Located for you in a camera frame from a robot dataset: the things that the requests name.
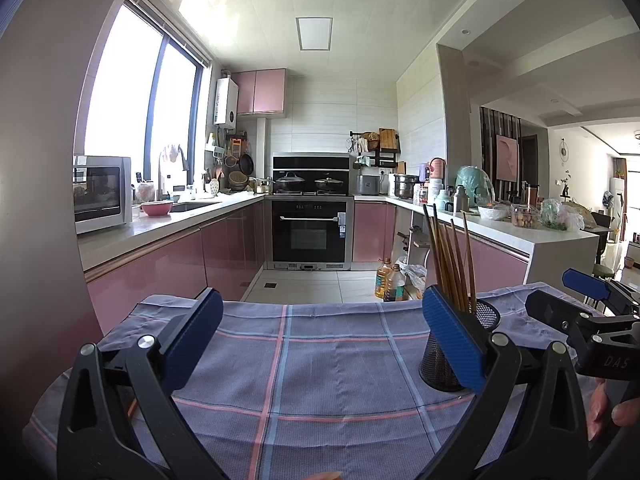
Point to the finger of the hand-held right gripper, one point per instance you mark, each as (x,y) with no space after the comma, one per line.
(585,282)
(555,307)

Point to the white bowl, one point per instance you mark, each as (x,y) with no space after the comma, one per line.
(494,213)

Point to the rectangular ceiling light panel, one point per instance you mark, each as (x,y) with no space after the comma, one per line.
(314,34)

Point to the white countertop oven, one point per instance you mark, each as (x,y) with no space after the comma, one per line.
(100,195)

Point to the bunch of wooden chopsticks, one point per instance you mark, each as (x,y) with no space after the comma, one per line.
(452,285)

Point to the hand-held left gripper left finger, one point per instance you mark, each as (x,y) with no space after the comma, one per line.
(195,340)

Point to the pink base cabinet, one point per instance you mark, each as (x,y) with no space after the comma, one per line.
(500,265)
(165,270)
(372,230)

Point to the black wok with lid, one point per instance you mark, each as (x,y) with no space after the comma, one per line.
(289,183)

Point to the black integrated stove hood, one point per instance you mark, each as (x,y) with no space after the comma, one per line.
(310,162)

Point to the person's right hand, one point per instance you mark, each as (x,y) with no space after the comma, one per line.
(597,407)

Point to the pink bowl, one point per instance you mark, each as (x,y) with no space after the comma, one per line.
(156,209)

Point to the pink electric kettle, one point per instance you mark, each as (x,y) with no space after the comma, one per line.
(436,169)

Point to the white water heater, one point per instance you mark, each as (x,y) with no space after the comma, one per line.
(226,102)

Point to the green plastic bag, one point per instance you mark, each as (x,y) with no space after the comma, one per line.
(557,215)

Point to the white hanging cloth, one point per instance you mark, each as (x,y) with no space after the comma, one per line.
(171,152)

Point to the blue checked tablecloth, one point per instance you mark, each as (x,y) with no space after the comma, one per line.
(325,360)

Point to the yellow cooking oil bottle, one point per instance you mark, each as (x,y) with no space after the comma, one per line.
(382,282)
(397,285)

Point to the stainless steel pot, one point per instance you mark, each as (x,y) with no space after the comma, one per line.
(405,186)

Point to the large kitchen window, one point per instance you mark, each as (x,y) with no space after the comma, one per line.
(120,100)

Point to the pink wall cabinet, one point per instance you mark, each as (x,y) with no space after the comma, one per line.
(260,91)

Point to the black built-in oven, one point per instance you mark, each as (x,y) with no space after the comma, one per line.
(310,232)

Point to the clear egg box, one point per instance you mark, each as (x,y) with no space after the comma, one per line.
(525,217)

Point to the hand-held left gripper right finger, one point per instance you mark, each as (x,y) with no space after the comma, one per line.
(452,335)

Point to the green kitchen appliance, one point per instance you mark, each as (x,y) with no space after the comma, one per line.
(472,182)

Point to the wall clock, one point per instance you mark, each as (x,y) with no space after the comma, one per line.
(564,151)

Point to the black mesh utensil holder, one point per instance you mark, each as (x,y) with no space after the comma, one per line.
(435,367)

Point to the clear plastic bag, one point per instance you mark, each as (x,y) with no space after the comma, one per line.
(415,280)

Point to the wooden cutting board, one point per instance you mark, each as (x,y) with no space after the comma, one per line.
(387,139)

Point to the pink wall picture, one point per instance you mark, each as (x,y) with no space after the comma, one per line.
(507,157)

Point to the hanging frying pan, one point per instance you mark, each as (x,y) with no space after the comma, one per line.
(246,165)

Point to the black wall rack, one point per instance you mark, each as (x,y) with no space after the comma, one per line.
(382,157)

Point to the dark thermos flask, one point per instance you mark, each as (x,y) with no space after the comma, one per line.
(461,199)

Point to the black pan with lid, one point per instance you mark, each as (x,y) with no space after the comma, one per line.
(329,184)

